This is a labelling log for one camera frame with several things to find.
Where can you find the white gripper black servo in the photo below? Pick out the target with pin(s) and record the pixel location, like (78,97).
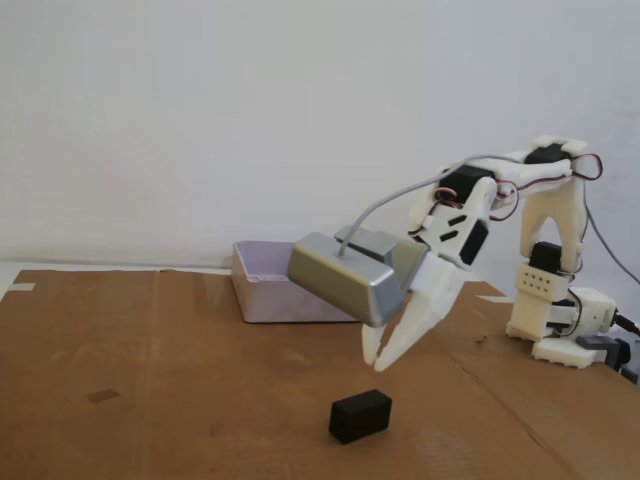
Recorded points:
(434,285)

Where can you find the black rectangular block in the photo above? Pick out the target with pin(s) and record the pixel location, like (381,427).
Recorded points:
(360,415)

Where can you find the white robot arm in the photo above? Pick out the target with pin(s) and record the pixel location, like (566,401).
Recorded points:
(545,210)

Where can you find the pale grey plastic box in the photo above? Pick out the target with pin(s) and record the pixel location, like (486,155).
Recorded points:
(270,305)

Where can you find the silver webcam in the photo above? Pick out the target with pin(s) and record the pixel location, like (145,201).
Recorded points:
(340,280)

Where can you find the brown cardboard sheet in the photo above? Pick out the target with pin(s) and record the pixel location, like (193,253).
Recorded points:
(200,400)

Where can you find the grey table clamp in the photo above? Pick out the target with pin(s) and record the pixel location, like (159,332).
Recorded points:
(592,343)

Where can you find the pale masking tape piece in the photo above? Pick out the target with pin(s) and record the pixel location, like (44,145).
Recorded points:
(22,287)

